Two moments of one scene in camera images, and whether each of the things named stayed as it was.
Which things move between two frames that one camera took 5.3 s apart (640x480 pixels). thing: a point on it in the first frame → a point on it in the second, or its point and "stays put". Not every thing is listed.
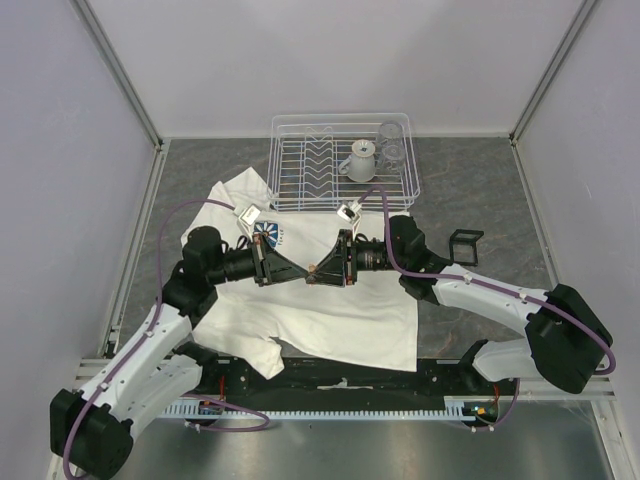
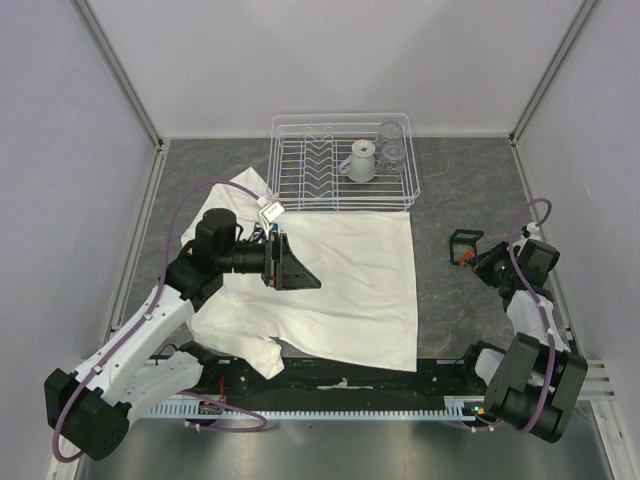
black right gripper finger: [332, 269] → [475, 262]
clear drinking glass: [391, 157] stays put
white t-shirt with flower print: [371, 324] stays put
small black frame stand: [463, 246] stays put
